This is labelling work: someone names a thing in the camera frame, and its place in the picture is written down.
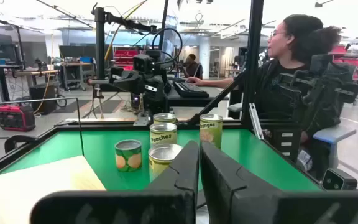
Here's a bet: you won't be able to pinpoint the black vertical frame post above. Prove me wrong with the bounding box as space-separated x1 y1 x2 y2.
240 0 265 128

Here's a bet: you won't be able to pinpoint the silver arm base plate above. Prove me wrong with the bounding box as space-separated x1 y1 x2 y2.
132 112 150 127

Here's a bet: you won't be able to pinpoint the black diagonal frame brace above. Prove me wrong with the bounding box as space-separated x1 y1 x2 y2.
187 70 246 125

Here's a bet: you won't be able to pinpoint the yellow cable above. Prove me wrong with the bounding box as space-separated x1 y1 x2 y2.
33 30 55 115

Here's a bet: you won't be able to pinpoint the red bin rack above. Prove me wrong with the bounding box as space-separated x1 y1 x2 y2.
112 48 140 71

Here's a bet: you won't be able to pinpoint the pineapple label tin can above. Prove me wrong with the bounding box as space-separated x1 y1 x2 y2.
152 112 178 125
148 143 184 183

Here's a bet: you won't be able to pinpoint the short green fruit can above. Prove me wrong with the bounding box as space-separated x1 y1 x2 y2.
114 139 143 173

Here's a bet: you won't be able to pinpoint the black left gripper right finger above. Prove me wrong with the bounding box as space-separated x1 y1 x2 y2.
200 141 358 224

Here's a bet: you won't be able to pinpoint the wooden top workbench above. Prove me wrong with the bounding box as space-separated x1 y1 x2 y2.
61 61 95 91

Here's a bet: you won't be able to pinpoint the wooden shelf with black frame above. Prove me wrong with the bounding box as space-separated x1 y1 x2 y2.
0 97 107 224

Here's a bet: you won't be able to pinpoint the grey-blue chair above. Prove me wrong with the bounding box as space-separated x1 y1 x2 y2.
311 124 357 170

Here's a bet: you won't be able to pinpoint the person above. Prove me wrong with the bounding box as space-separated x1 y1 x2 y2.
181 53 203 80
185 13 344 175

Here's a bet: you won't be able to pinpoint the peaches label tin can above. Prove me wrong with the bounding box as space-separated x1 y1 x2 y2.
149 122 178 147

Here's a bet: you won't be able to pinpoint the black box white labels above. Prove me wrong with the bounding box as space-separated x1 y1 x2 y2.
270 127 296 158

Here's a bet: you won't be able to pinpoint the black aluminium table frame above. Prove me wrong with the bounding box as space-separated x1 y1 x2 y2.
0 119 326 190

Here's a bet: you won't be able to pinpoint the dark grey keyboard desk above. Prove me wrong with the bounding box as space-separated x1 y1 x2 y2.
166 85 230 109

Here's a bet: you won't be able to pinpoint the black equipment box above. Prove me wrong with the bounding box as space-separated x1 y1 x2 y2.
29 83 58 116

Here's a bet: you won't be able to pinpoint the red portable generator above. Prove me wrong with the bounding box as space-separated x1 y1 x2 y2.
0 103 37 133

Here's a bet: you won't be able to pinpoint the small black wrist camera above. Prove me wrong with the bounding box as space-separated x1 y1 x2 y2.
133 54 155 75

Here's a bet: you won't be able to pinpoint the black table handle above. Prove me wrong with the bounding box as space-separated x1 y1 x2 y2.
4 134 39 154

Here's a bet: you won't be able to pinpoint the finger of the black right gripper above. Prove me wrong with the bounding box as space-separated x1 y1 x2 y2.
129 73 145 94
112 73 130 94

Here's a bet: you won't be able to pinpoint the small black depth camera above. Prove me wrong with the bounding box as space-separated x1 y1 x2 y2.
321 167 358 192

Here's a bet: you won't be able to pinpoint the silver metal bracket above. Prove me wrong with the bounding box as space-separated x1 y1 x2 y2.
248 102 265 141

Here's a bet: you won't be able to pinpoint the black boom stand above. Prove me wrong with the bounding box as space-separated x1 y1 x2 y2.
90 2 158 91

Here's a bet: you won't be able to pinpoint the oranges label tin can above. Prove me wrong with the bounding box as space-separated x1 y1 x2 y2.
199 113 224 150

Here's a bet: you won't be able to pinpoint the black keyboard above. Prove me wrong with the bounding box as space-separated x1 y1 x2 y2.
172 80 210 99

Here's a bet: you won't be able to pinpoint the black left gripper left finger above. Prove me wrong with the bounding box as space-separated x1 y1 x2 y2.
30 140 200 224

